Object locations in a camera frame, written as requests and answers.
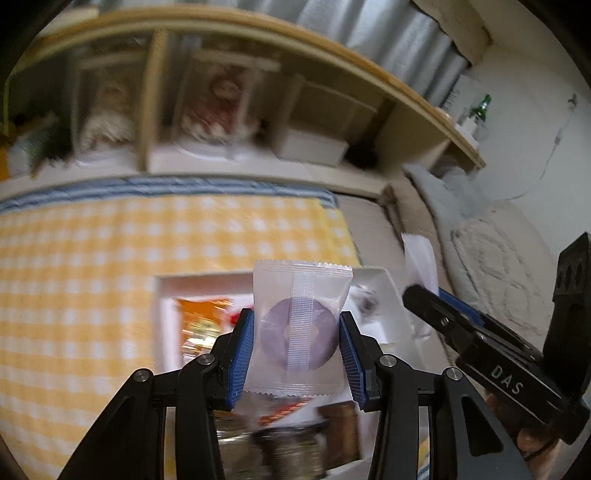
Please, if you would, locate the doll display case left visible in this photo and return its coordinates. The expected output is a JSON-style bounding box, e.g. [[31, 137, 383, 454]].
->
[[70, 49, 147, 166]]

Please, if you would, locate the wooden headboard shelf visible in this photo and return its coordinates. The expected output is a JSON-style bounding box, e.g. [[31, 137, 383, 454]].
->
[[1, 1, 487, 199]]

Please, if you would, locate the yellow checkered tablecloth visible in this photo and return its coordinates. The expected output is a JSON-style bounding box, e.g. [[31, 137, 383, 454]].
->
[[1, 195, 359, 479]]

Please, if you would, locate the white cardboard box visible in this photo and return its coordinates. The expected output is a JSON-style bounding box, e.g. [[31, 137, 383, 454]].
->
[[151, 265, 452, 480]]

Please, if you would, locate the small white brown candy packet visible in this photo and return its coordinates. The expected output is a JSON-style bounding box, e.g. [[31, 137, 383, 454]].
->
[[349, 284, 380, 321]]

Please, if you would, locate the white box on shelf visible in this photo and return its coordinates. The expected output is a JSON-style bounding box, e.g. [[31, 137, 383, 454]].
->
[[270, 125, 349, 167]]

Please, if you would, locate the brown snack in box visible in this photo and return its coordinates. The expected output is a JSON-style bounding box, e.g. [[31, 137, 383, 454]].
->
[[329, 401, 361, 468]]

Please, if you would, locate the clear seaweed snack packet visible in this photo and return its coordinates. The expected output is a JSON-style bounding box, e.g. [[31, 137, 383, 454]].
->
[[217, 422, 327, 479]]

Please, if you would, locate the doll display case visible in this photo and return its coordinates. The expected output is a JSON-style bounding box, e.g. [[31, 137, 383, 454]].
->
[[70, 49, 147, 166], [171, 49, 280, 156]]

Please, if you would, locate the green glass bottle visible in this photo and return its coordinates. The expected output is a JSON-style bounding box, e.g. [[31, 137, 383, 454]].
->
[[469, 94, 492, 125]]

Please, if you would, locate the purple pastry packet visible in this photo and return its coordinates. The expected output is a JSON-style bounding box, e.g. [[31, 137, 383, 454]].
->
[[245, 260, 353, 397], [402, 233, 440, 295]]

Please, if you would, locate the red snack packet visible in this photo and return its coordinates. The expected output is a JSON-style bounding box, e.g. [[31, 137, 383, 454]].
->
[[257, 398, 311, 427]]

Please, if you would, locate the person's right hand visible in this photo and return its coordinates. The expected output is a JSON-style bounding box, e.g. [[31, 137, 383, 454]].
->
[[485, 392, 560, 467]]

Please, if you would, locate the white patterned pillow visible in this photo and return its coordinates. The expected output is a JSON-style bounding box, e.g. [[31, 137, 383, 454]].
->
[[452, 201, 556, 349]]

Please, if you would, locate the orange snack packet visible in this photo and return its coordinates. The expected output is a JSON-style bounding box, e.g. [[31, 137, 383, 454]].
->
[[175, 298, 232, 364]]

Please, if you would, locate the doll display case right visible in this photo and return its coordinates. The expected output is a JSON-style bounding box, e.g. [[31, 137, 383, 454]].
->
[[171, 49, 280, 156]]

